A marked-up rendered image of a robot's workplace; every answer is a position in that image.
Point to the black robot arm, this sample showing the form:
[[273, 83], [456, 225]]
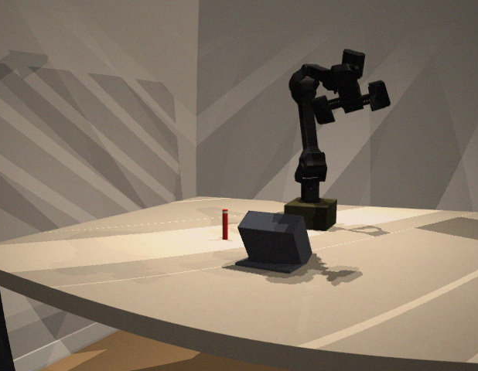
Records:
[[312, 162]]

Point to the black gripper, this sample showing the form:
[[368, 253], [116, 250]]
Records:
[[350, 100]]

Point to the grey panel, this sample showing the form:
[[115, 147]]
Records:
[[274, 241]]

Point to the dark red peg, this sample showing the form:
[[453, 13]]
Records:
[[225, 212]]

